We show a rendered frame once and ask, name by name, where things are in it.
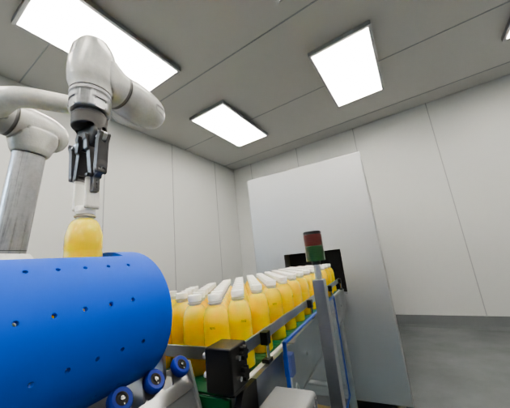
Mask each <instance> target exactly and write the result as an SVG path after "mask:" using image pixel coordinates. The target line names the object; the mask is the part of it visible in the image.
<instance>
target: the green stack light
mask: <svg viewBox="0 0 510 408"><path fill-rule="evenodd" d="M323 247H324V246H323V245H316V246H309V247H304V250H305V254H306V255H305V256H306V261H323V260H325V251H324V248H323Z"/></svg>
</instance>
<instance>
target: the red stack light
mask: <svg viewBox="0 0 510 408"><path fill-rule="evenodd" d="M303 239H304V247H309V246H316V245H323V242H322V236H321V233H315V234H308V235H304V236H303Z"/></svg>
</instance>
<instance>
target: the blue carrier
mask: <svg viewBox="0 0 510 408"><path fill-rule="evenodd" d="M109 304H111V306H110V305H109ZM83 309H85V312H84V311H83ZM52 315H54V318H52V317H51V316H52ZM12 323H15V324H16V326H15V327H14V326H13V325H12ZM171 328H172V301H171V296H170V292H169V289H168V285H167V282H166V280H165V277H164V275H163V274H162V272H161V270H160V269H159V267H158V266H157V265H156V264H155V263H154V262H153V261H152V260H151V259H150V258H149V257H147V256H145V255H143V254H141V253H136V252H113V253H103V257H62V258H36V259H9V260H0V408H87V407H89V406H91V405H92V404H94V403H96V402H98V401H100V400H102V399H103V398H105V397H107V396H108V395H109V394H110V393H111V392H112V391H113V390H114V389H115V388H116V387H119V386H127V385H130V384H132V383H134V382H135V381H136V380H139V379H141V378H143V377H144V376H145V374H146V373H147V372H148V371H149V370H151V369H153V368H155V366H156V365H157V364H158V362H159V361H160V360H161V358H162V356H163V354H164V352H165V350H166V347H167V345H168V340H169V337H170V333H171ZM29 383H31V384H29ZM28 384H29V385H28Z"/></svg>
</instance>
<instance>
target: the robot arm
mask: <svg viewBox="0 0 510 408"><path fill-rule="evenodd" d="M66 80H67V82H68V85H69V90H68V95H64V94H60V93H56V92H52V91H45V90H41V89H36V88H31V87H19V86H0V134H1V135H4V136H6V141H7V146H8V148H9V150H10V152H11V157H10V160H9V164H8V168H7V171H6V178H5V181H4V185H3V189H2V195H1V199H0V260H9V259H34V258H33V257H32V255H31V254H30V253H27V250H28V243H29V239H30V235H31V230H32V223H33V219H34V214H35V210H36V203H37V199H38V197H39V192H40V185H41V181H42V176H43V172H44V168H45V161H46V160H47V159H49V158H50V157H51V156H52V154H53V153H58V152H60V151H63V150H64V149H65V148H66V147H67V145H68V143H69V140H70V137H69V134H68V132H67V130H66V129H65V128H64V127H63V126H62V125H61V124H59V123H58V122H57V121H55V120H54V119H53V118H51V117H48V116H46V115H44V114H43V113H40V112H38V111H36V110H35V109H40V110H46V111H52V112H57V113H68V114H71V115H70V127H71V128H72V129H73V130H74V131H75V132H76V134H77V135H76V138H75V144H74V145H73V146H71V145H69V146H68V151H69V174H68V181H69V182H71V183H74V191H73V202H72V211H74V208H75V207H76V206H81V205H84V206H83V207H84V208H91V209H97V210H98V209H99V208H100V179H101V178H102V175H103V174H104V175H105V174H106V173H107V168H108V145H109V141H110V138H111V134H110V133H107V132H108V121H109V120H110V119H114V120H115V121H117V122H118V123H120V124H122V125H133V126H137V127H139V126H140V127H142V128H144V129H156V128H158V127H159V126H161V125H162V124H163V122H164V118H165V114H164V107H163V105H162V104H161V103H160V102H159V100H158V99H157V98H156V97H155V96H154V95H153V94H152V93H150V92H149V91H148V90H147V89H146V88H145V87H143V86H142V85H141V84H139V83H137V82H135V81H134V80H133V79H131V78H129V77H128V76H127V75H126V74H125V73H124V72H123V71H122V70H121V68H120V67H119V65H118V64H117V63H116V62H115V57H114V56H113V53H112V51H111V49H110V48H109V46H108V45H107V44H106V43H105V42H104V41H103V40H101V39H100V38H99V37H96V36H91V35H83V36H81V37H79V38H78V39H76V40H74V41H73V43H72V45H71V47H70V51H69V54H68V58H67V62H66ZM84 152H85V153H84ZM101 167H102V168H101Z"/></svg>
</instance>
